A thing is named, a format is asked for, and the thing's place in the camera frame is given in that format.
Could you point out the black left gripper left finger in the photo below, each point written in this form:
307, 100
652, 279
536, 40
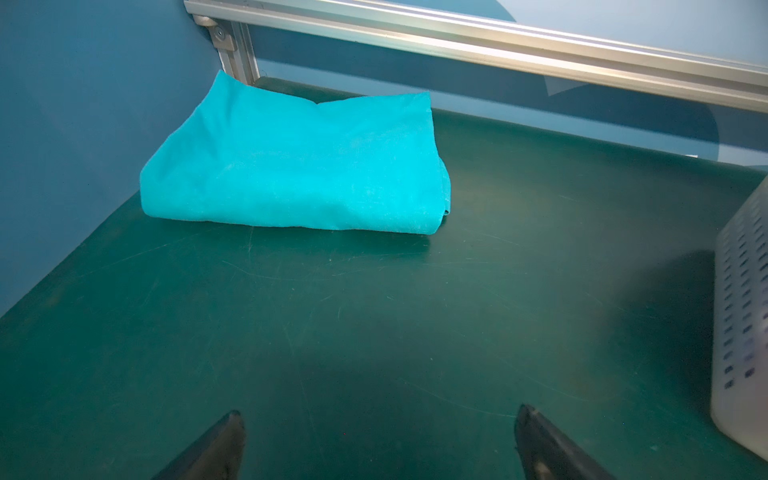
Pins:
217, 454

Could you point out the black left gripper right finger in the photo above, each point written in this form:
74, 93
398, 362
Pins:
547, 453

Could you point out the white perforated plastic basket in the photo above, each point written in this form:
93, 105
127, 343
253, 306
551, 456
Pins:
738, 403

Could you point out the folded teal t shirt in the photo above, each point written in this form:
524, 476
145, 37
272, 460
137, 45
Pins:
254, 157

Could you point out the aluminium left frame post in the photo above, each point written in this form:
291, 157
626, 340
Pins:
234, 45

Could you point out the aluminium back frame rail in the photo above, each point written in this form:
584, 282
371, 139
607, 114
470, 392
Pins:
507, 45

